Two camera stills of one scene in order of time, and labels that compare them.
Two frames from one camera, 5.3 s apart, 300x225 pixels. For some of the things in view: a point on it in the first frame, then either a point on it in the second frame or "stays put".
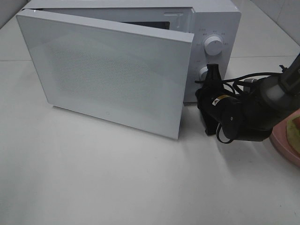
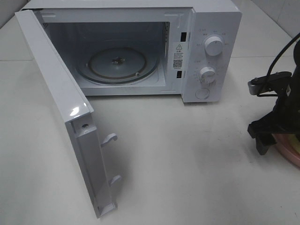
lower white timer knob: x=203 y=73 stays put
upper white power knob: x=213 y=46 stays put
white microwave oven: x=135 y=75 → x=76 y=110
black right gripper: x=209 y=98 → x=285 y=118
